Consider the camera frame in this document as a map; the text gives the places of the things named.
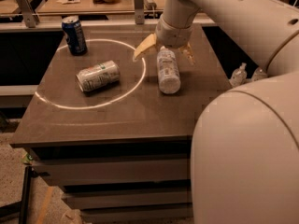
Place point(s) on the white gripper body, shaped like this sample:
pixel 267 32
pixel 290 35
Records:
pixel 174 35

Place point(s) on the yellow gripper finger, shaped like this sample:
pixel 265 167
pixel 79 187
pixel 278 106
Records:
pixel 186 50
pixel 146 47

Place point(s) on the clear plastic water bottle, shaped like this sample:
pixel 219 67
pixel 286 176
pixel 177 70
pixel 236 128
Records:
pixel 167 71

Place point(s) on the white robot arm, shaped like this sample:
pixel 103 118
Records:
pixel 245 158

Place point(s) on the left sanitizer bottle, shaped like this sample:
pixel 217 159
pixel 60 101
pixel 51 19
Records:
pixel 239 76

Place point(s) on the sanitizer bottle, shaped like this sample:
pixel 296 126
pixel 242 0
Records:
pixel 239 76
pixel 258 74

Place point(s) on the right sanitizer bottle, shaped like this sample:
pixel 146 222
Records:
pixel 258 74

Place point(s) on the white green soda can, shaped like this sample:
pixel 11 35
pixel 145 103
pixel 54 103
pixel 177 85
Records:
pixel 98 76

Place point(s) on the blue soda can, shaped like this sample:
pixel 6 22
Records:
pixel 74 36

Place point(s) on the grey drawer cabinet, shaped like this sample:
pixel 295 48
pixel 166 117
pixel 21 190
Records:
pixel 120 152

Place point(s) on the black floor stand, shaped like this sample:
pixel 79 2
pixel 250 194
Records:
pixel 19 209

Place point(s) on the middle metal bracket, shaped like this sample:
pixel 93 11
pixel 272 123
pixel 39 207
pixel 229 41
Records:
pixel 139 11

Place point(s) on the metal bracket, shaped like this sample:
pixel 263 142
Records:
pixel 30 18
pixel 139 11

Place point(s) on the left metal bracket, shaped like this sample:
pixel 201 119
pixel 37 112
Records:
pixel 30 18

